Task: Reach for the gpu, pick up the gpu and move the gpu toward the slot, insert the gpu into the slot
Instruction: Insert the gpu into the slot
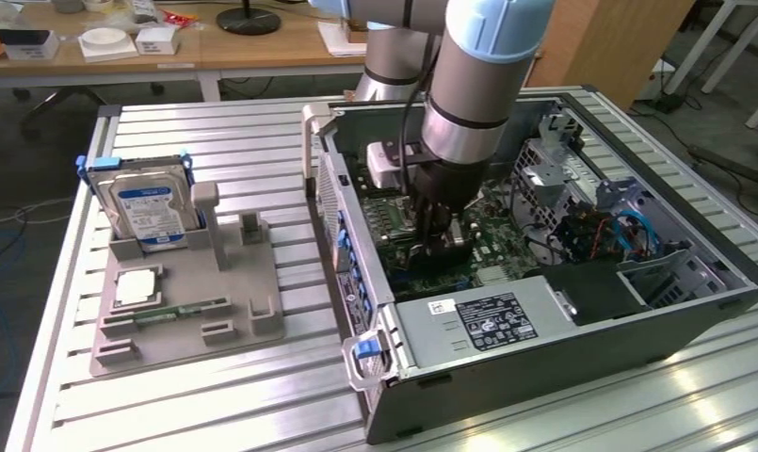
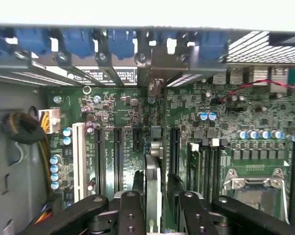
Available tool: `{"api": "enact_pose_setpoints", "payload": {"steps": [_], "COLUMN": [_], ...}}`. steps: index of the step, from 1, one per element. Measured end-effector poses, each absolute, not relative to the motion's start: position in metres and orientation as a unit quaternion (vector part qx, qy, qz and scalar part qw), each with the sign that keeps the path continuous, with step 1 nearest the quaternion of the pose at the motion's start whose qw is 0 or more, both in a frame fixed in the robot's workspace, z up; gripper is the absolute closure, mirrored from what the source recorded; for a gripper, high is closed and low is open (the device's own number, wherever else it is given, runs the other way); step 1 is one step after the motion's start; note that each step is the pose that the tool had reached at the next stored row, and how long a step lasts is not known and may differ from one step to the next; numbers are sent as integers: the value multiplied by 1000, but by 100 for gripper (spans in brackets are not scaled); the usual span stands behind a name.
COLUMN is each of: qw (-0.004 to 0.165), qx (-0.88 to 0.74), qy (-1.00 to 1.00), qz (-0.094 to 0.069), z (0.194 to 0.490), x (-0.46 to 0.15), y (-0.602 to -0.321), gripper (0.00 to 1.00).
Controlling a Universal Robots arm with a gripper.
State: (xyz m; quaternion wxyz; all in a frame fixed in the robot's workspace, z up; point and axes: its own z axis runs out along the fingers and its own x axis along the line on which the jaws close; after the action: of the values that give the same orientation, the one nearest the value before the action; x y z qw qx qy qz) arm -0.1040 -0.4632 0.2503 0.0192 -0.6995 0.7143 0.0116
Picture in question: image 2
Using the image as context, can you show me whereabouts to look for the short black expansion slot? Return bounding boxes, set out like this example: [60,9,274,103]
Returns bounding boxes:
[133,127,142,151]

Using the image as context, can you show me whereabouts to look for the white expansion slot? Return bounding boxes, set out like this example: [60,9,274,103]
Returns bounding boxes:
[72,122,88,204]

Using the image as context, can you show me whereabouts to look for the CPU socket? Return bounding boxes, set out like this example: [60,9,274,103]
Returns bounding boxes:
[223,167,291,222]

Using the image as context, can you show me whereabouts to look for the green motherboard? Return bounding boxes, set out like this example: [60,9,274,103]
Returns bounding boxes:
[46,78,295,221]

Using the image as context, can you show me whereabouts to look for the white power connector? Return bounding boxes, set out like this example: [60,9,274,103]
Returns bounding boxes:
[38,109,61,134]

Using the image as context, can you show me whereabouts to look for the open black PC case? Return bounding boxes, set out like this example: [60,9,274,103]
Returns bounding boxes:
[0,23,295,235]

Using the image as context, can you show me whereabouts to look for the silver rear port block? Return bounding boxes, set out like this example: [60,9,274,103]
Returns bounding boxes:
[213,66,289,85]

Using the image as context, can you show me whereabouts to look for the black sleeved power cable bundle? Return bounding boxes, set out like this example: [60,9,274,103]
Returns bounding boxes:
[0,111,52,196]

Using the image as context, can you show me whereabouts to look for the red and black twisted wire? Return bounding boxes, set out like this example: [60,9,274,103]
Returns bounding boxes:
[219,78,295,102]

